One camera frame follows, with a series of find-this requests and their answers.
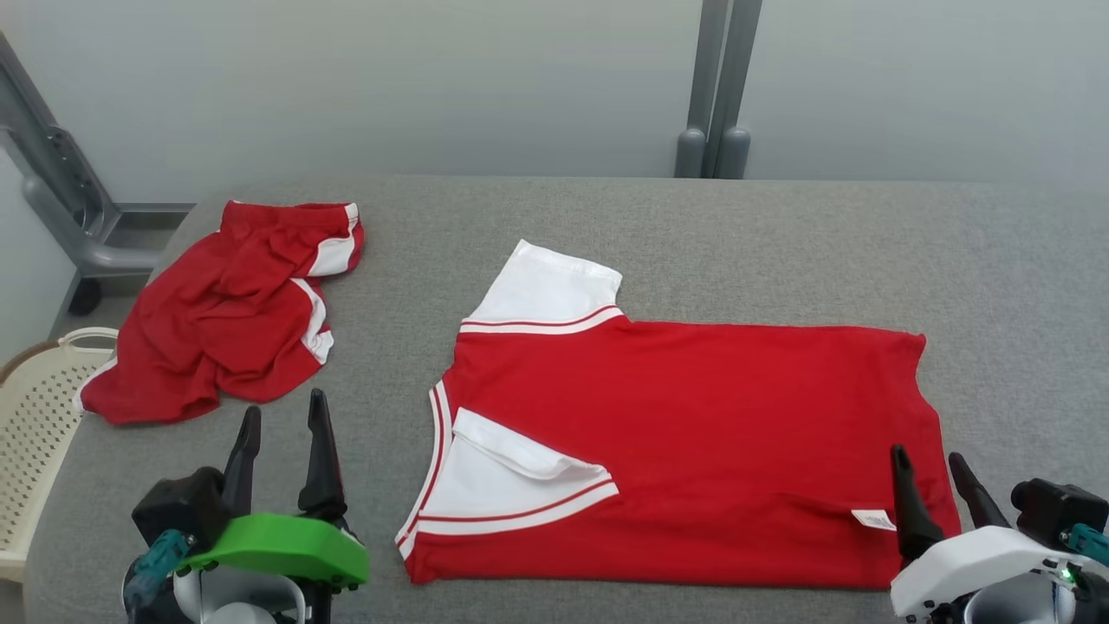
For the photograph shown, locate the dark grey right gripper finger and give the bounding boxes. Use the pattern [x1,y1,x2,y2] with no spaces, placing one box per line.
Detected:
[890,445,945,560]
[948,452,1013,530]

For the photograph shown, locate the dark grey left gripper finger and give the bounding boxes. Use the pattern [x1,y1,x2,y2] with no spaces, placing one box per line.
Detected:
[297,388,349,521]
[221,405,263,521]

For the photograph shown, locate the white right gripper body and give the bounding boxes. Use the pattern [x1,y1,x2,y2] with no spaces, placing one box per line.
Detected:
[890,525,1109,618]

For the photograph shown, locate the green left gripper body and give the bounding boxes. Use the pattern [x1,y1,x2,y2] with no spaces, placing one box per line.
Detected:
[173,513,371,590]

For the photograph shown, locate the red shorts with white stripes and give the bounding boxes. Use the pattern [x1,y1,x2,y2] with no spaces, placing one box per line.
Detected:
[76,200,366,426]

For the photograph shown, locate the red t-shirt with white sleeves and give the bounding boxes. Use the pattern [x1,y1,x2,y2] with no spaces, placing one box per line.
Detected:
[395,239,963,591]

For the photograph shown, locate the beige perforated laundry basket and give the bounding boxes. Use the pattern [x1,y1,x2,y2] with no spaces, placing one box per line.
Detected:
[0,327,120,583]

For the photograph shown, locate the teal right camera cable plug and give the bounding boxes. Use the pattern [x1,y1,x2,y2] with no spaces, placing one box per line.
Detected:
[1066,523,1109,569]

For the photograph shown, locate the teal camera cable plug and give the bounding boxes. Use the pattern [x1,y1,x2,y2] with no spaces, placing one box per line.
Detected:
[1066,523,1109,569]
[124,529,196,612]

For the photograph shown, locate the teal left camera cable plug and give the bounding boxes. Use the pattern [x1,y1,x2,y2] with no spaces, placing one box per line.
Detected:
[124,529,196,612]

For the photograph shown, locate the grey slanted metal frame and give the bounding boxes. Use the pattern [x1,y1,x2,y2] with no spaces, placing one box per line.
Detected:
[0,35,196,317]

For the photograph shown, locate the grey metal upright post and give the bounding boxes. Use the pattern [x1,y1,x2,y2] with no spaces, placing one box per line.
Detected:
[675,0,731,179]
[704,0,764,179]

